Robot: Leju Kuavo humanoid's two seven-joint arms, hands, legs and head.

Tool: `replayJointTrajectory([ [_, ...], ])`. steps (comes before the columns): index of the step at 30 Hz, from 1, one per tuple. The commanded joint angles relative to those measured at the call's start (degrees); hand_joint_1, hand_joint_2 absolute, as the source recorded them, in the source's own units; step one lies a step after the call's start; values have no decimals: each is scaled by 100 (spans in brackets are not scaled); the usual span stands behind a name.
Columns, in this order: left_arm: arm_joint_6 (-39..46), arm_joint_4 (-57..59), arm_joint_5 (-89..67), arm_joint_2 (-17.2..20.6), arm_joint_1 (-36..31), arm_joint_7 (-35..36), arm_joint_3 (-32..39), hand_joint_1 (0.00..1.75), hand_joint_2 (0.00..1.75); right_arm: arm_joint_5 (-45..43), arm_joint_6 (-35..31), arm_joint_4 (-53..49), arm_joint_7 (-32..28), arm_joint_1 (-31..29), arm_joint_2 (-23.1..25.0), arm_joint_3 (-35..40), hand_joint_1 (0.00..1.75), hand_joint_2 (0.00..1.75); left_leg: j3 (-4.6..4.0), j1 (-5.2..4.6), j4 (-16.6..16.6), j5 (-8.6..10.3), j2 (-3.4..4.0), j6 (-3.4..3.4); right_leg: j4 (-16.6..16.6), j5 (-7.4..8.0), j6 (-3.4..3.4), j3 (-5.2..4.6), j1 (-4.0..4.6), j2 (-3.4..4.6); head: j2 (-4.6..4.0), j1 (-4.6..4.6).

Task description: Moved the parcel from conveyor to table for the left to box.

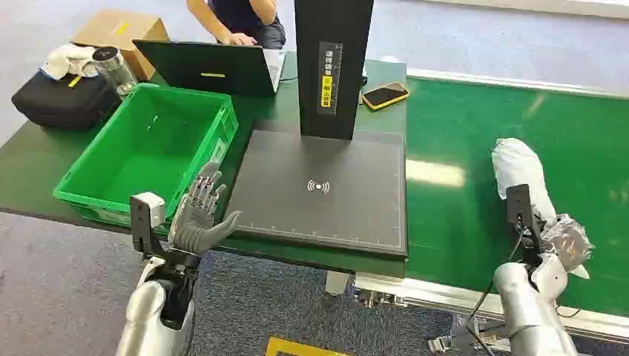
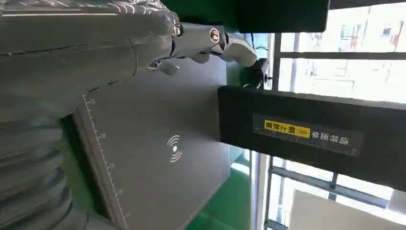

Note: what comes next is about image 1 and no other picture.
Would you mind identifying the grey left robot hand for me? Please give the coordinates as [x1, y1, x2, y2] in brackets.
[168, 161, 243, 257]

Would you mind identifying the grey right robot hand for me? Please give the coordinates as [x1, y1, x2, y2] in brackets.
[539, 214, 595, 274]

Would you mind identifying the white soft parcel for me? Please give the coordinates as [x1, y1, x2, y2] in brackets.
[491, 138, 591, 280]

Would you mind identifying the green plastic crate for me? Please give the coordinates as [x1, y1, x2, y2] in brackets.
[52, 82, 240, 230]

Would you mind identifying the black scanner base pad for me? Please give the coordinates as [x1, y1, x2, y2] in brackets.
[223, 128, 409, 260]

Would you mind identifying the green conveyor belt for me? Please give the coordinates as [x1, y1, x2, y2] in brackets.
[404, 76, 629, 318]

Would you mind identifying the white table leg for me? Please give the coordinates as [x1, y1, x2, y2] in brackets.
[324, 270, 352, 297]

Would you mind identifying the yellow floor tape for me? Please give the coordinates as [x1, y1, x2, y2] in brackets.
[264, 336, 354, 356]

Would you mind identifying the black laptop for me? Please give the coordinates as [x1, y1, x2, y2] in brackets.
[132, 39, 286, 97]

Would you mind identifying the glass jar with black lid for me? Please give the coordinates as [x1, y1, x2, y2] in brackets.
[91, 45, 139, 98]

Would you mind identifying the black bag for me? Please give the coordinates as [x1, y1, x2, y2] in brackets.
[10, 70, 122, 132]

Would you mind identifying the person's hand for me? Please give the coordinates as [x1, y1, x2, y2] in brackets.
[227, 32, 258, 47]

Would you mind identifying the white cloth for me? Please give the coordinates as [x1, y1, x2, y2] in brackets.
[40, 42, 99, 82]

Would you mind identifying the brown cardboard box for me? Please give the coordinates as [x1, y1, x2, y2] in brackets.
[70, 8, 171, 82]

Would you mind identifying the black scanner column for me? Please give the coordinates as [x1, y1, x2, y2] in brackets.
[293, 0, 375, 142]

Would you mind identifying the person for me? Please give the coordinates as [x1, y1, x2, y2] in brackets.
[185, 0, 288, 50]

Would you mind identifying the phone in yellow case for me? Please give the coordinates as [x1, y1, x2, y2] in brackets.
[360, 81, 410, 111]

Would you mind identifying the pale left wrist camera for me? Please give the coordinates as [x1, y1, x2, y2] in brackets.
[129, 191, 168, 260]

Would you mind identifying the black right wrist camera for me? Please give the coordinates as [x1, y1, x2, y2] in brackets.
[505, 184, 547, 267]

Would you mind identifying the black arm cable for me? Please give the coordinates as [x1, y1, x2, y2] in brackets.
[464, 226, 527, 356]

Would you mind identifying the aluminium conveyor frame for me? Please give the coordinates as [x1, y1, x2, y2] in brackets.
[353, 67, 629, 355]

